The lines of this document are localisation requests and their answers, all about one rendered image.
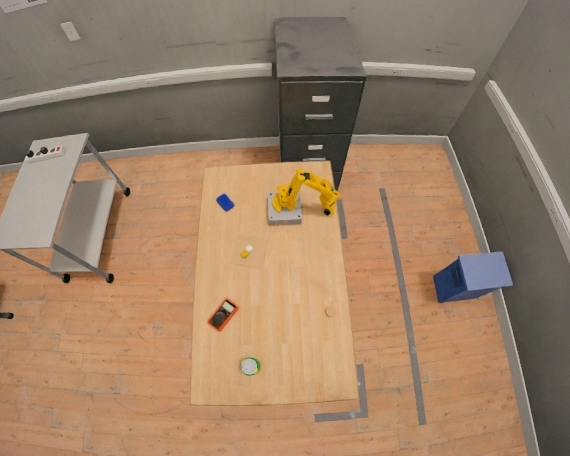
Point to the small blue rounded block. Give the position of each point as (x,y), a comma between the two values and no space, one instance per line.
(225,202)

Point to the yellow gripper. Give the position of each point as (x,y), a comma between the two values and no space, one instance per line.
(329,203)

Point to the tan flat mat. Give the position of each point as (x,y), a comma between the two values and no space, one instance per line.
(256,257)

